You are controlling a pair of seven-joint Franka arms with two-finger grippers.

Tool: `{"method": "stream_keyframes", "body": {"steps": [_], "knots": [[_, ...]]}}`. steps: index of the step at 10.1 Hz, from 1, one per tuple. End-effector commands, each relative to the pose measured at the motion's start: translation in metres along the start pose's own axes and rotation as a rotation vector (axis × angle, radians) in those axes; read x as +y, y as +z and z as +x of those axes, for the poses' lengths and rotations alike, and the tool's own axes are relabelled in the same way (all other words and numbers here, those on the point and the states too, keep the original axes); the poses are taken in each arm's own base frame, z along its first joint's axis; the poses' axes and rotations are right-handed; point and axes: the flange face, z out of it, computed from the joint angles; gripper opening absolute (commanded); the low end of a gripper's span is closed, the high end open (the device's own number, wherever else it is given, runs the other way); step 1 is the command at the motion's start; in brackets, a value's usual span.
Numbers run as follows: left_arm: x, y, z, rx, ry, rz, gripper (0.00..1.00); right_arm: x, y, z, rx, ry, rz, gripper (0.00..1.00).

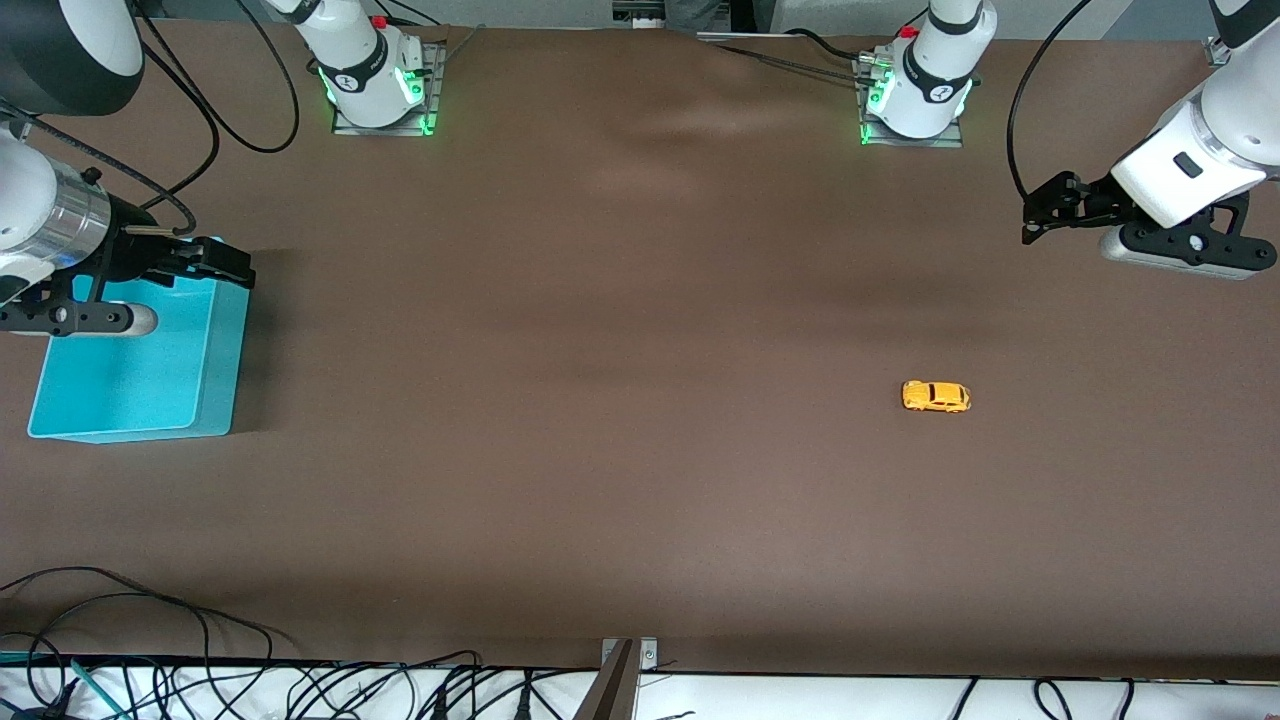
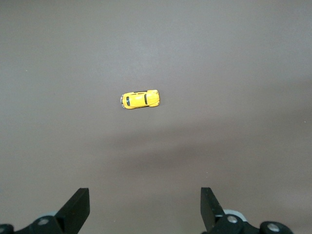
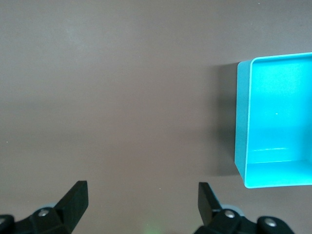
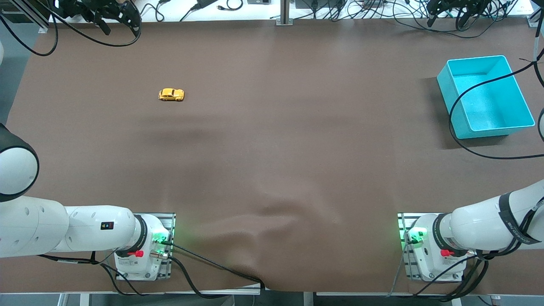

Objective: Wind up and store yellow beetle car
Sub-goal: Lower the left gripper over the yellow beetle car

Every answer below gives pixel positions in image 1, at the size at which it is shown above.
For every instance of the yellow beetle toy car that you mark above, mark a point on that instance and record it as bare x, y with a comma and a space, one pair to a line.
935, 397

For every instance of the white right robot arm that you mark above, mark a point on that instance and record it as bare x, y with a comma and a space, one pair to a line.
25, 190

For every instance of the teal plastic bin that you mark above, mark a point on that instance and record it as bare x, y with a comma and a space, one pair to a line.
130, 380

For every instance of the silver mounting bracket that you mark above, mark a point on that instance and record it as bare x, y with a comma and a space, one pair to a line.
650, 655

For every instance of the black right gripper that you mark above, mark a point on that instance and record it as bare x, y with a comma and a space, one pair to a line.
127, 247

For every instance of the silver metal bar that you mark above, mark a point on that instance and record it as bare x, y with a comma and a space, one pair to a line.
740, 36

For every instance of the metal table clamp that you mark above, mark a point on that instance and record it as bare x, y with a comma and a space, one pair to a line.
1216, 50

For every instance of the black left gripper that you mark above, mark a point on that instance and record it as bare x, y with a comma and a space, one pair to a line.
1092, 200

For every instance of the grey camera pole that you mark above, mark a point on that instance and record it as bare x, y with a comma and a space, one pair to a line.
612, 690

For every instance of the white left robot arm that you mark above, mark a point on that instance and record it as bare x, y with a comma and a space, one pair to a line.
1220, 120

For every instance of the black power plug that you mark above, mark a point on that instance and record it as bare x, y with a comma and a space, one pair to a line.
438, 703
524, 700

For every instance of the aluminium frame piece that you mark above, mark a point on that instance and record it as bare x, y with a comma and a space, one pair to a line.
640, 15

